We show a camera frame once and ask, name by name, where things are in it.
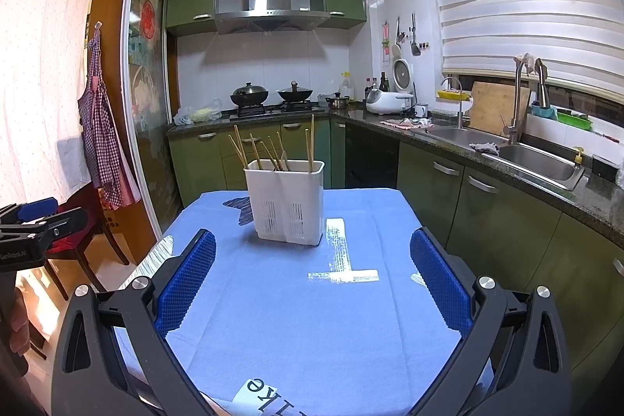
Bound black hanging spatula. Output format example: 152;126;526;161
409;12;421;57

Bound clear plastic bag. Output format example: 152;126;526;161
174;99;222;125

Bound black wok with lid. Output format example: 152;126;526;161
276;80;314;102
230;81;270;107

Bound white dotted curtain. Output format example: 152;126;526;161
0;0;105;212

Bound printed sliding door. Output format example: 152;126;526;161
119;0;183;241

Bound white window blind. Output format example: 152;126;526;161
417;0;620;94

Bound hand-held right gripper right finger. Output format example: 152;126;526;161
409;227;573;416

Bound beige rag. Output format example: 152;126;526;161
512;52;537;78

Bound white rice cooker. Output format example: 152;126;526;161
365;58;416;115

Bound dark granite countertop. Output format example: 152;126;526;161
167;101;624;248

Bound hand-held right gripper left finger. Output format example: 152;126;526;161
51;228;218;416

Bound small steel faucet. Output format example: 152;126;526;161
440;77;464;129

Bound black box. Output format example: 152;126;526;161
591;154;620;180

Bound teal container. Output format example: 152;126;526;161
530;101;559;120

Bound pink hanging wall item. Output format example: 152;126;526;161
381;21;393;66

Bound white plastic utensil holder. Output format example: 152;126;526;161
244;159;326;246

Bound tall steel faucet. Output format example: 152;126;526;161
500;55;549;146

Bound wooden chair red cushion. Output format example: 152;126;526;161
44;194;130;300

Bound pink cloth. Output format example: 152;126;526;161
380;116;434;131

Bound green base cabinets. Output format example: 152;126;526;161
168;116;624;390

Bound green tray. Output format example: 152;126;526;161
556;108;594;130

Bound red checkered apron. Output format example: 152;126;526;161
78;22;142;211

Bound wooden cutting board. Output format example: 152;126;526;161
467;81;532;135

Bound black gas stove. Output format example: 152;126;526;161
229;101;325;119

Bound steel double sink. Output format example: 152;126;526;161
422;124;586;193

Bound person's left hand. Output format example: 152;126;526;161
9;287;34;351

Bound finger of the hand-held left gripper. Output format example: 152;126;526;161
0;208;89;248
0;198;60;227

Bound blue printed tablecloth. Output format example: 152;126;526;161
114;188;493;416

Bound black built-in appliance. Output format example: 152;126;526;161
345;124;399;190

